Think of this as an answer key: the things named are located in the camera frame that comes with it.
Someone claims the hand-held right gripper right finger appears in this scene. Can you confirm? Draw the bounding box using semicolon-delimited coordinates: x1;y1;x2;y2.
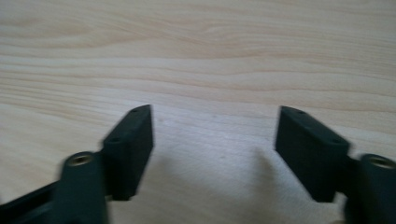
274;105;396;224

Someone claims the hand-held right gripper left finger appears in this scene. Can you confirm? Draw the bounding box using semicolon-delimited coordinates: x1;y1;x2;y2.
55;104;155;224

